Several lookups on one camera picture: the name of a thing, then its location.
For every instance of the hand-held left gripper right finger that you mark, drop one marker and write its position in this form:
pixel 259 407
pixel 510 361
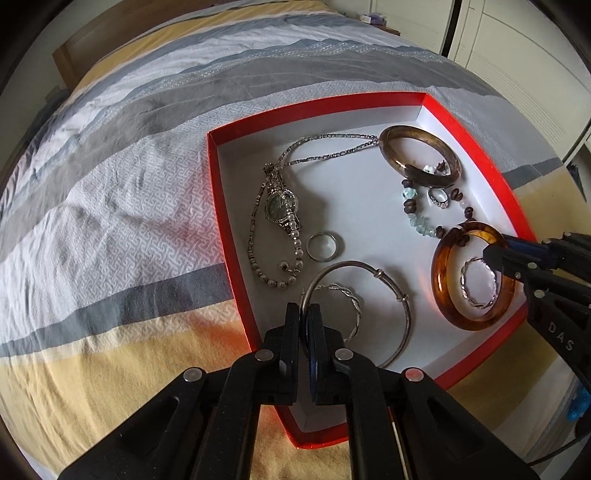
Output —
pixel 317 332

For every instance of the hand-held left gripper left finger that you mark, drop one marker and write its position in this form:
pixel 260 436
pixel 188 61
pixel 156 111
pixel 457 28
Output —
pixel 292 332

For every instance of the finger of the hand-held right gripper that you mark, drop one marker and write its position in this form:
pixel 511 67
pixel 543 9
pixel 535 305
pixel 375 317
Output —
pixel 501 258
pixel 524 244

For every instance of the amber bangle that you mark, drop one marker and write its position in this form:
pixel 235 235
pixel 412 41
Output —
pixel 438 281

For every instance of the thin silver bangle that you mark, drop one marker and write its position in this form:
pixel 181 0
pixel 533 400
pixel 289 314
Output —
pixel 406 323

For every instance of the red cardboard box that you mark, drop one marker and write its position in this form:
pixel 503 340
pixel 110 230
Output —
pixel 369 221

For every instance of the silver wristwatch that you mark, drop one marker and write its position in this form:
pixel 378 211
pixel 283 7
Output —
pixel 280 205

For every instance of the dark brown bangle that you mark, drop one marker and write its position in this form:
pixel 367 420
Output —
pixel 415 131

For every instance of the white wardrobe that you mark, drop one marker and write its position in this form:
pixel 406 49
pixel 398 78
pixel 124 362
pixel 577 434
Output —
pixel 508 55

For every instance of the striped duvet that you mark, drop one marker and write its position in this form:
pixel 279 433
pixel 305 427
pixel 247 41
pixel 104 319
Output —
pixel 115 184

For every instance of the wooden nightstand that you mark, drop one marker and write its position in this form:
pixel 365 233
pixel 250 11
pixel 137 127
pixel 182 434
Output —
pixel 390 28

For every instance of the purple box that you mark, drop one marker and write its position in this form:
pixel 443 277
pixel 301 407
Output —
pixel 373 18

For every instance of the wooden headboard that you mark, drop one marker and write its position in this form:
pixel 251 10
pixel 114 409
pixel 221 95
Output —
pixel 69 62

